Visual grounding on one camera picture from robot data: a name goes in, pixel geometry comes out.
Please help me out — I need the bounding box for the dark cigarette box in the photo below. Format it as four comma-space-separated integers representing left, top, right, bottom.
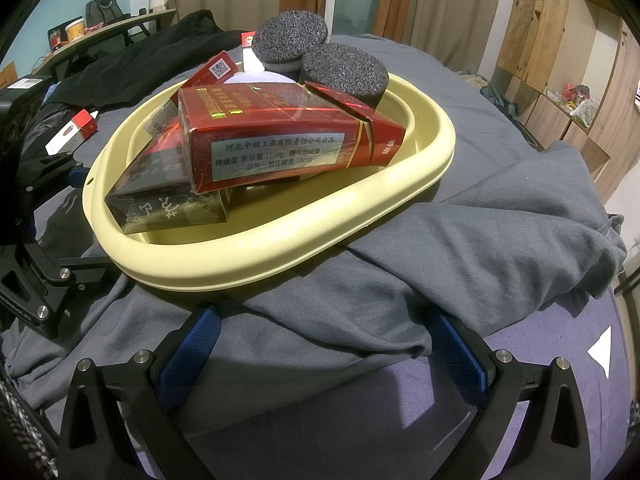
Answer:
104, 122, 236, 235

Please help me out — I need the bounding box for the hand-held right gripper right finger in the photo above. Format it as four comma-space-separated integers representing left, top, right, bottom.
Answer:
425, 304, 603, 480

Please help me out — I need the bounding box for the dark green cloth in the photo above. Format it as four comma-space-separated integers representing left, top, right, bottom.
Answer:
470, 74, 522, 122

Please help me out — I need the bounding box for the black jacket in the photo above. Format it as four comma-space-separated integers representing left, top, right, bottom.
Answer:
50, 10, 252, 112

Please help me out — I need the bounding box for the grey blanket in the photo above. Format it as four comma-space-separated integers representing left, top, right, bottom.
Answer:
0, 34, 629, 480

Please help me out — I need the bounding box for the black round sponge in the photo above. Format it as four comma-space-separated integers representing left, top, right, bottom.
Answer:
251, 11, 331, 74
298, 45, 391, 111

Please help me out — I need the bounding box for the pile of colourful packets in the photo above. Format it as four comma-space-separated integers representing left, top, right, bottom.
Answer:
546, 82, 602, 122

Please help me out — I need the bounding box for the purple bed sheet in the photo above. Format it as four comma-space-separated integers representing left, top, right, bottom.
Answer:
185, 287, 634, 480

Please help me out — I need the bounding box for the dark striped cloth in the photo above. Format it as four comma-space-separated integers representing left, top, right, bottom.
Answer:
22, 101, 76, 162

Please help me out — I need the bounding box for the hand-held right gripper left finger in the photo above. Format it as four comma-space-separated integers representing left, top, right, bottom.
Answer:
57, 302, 224, 480

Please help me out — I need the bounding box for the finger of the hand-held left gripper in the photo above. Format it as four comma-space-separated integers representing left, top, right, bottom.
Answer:
0, 242, 123, 340
17, 152, 98, 201

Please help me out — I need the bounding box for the yellow plastic basin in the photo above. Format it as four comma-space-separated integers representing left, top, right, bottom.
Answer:
82, 60, 457, 292

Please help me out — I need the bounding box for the dark plaid cloth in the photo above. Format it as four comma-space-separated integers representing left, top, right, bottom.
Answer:
0, 377, 62, 480

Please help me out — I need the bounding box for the white round object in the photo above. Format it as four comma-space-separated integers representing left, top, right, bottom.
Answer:
225, 70, 297, 87

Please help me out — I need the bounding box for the black desk with wooden edge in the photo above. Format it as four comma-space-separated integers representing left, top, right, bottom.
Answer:
30, 9, 179, 82

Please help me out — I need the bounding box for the wooden shelf unit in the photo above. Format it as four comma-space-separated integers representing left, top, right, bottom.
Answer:
495, 0, 640, 202

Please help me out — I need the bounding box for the red cigarette box with white side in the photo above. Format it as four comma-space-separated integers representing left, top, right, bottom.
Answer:
142, 50, 239, 136

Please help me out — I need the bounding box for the black metal frame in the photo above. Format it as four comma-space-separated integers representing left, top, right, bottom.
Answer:
607, 212, 640, 302

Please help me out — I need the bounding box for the dark drawstring bag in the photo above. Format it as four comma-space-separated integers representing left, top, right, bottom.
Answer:
85, 0, 127, 29

